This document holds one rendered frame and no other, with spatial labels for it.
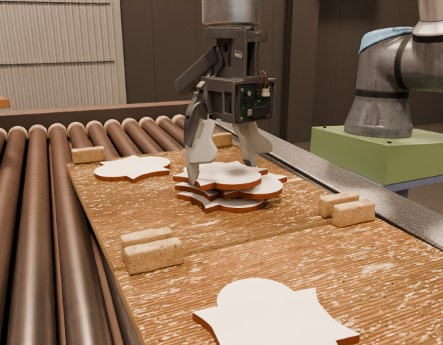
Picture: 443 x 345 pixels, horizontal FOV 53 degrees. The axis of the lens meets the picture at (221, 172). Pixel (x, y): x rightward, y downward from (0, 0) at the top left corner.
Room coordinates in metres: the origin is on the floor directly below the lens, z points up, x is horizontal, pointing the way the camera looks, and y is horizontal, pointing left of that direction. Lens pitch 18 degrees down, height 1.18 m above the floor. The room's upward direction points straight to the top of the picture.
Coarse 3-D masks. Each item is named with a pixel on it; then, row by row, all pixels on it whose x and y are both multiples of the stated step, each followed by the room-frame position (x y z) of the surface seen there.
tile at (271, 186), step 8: (264, 176) 0.63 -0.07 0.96; (272, 176) 0.63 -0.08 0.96; (280, 176) 0.63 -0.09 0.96; (264, 184) 0.60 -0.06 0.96; (272, 184) 0.60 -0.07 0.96; (280, 184) 0.60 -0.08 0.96; (224, 192) 0.56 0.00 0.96; (232, 192) 0.57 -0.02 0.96; (240, 192) 0.57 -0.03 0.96; (248, 192) 0.56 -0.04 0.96; (256, 192) 0.56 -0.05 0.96; (264, 192) 0.56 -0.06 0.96; (272, 192) 0.57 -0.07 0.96; (280, 192) 0.58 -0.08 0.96
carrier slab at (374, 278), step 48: (288, 240) 0.48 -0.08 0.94; (336, 240) 0.48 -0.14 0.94; (384, 240) 0.48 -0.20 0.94; (144, 288) 0.37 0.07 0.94; (192, 288) 0.37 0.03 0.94; (336, 288) 0.37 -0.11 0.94; (384, 288) 0.37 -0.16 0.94; (432, 288) 0.37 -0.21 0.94; (144, 336) 0.30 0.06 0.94; (192, 336) 0.30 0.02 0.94; (384, 336) 0.30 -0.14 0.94; (432, 336) 0.30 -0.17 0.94
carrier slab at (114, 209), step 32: (224, 160) 0.81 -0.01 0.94; (96, 192) 0.64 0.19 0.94; (128, 192) 0.64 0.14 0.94; (160, 192) 0.64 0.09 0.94; (288, 192) 0.64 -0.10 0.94; (320, 192) 0.64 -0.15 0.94; (96, 224) 0.52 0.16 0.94; (128, 224) 0.52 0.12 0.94; (160, 224) 0.52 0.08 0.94; (192, 224) 0.52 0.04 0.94; (224, 224) 0.52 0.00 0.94; (256, 224) 0.52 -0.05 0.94; (288, 224) 0.52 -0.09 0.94; (320, 224) 0.53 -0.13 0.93
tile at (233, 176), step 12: (204, 168) 0.63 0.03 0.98; (216, 168) 0.63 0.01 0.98; (228, 168) 0.63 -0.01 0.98; (240, 168) 0.62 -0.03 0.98; (252, 168) 0.62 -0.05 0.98; (264, 168) 0.62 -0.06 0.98; (180, 180) 0.60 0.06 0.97; (204, 180) 0.57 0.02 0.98; (216, 180) 0.57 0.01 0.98; (228, 180) 0.57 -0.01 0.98; (240, 180) 0.56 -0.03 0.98; (252, 180) 0.56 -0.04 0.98
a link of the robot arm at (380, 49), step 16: (368, 32) 1.02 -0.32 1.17; (384, 32) 0.98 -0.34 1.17; (400, 32) 0.97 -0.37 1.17; (368, 48) 1.00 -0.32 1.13; (384, 48) 0.97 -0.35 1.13; (400, 48) 0.94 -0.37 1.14; (368, 64) 0.99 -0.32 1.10; (384, 64) 0.96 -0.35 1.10; (400, 64) 0.93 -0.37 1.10; (368, 80) 0.98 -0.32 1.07; (384, 80) 0.97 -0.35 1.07; (400, 80) 0.94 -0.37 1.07
